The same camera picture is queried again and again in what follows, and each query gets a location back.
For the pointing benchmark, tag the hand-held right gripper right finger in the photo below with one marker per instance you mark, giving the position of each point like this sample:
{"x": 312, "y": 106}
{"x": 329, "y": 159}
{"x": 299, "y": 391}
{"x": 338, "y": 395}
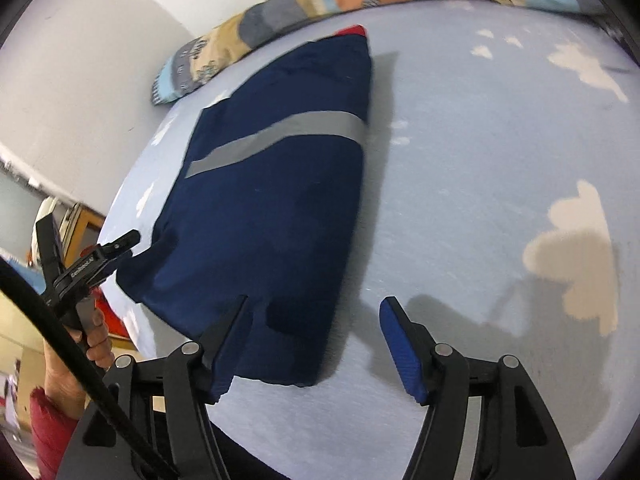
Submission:
{"x": 400, "y": 347}

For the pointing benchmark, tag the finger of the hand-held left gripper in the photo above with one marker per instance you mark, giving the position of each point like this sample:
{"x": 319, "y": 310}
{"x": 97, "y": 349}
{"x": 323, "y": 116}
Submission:
{"x": 49, "y": 245}
{"x": 117, "y": 245}

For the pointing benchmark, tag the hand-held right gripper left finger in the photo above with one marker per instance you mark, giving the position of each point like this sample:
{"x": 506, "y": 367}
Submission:
{"x": 226, "y": 370}

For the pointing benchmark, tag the navy work jacket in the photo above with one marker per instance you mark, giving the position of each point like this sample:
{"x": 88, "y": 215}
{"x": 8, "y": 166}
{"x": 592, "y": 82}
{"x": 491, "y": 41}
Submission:
{"x": 275, "y": 210}

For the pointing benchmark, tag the person's left forearm red sleeve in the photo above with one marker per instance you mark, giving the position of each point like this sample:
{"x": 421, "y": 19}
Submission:
{"x": 50, "y": 435}

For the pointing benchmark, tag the person's left hand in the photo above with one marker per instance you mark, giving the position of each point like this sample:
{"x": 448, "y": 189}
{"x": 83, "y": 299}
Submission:
{"x": 65, "y": 370}

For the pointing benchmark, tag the wooden cabinet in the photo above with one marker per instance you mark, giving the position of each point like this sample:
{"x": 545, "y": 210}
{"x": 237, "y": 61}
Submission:
{"x": 82, "y": 230}

